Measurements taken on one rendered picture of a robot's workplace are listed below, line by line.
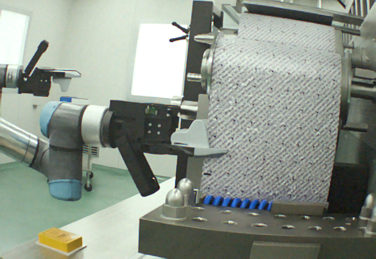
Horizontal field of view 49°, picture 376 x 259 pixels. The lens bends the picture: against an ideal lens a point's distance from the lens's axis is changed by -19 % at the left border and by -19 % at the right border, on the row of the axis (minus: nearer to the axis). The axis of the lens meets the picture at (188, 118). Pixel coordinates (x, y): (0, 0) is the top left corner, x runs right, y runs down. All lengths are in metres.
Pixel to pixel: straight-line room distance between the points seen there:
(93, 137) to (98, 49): 6.23
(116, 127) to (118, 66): 6.05
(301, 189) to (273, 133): 0.11
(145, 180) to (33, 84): 0.64
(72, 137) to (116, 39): 6.11
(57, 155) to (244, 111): 0.35
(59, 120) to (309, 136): 0.45
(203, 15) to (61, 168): 0.53
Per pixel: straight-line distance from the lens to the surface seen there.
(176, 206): 0.68
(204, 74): 0.86
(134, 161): 0.85
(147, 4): 6.90
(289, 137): 0.82
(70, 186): 0.92
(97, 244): 0.92
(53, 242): 0.85
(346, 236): 0.65
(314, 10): 1.14
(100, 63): 7.04
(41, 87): 1.37
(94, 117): 0.87
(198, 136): 0.82
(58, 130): 0.90
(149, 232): 0.68
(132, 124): 0.86
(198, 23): 1.19
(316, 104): 0.82
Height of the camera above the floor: 1.21
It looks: 3 degrees down
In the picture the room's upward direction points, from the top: 6 degrees clockwise
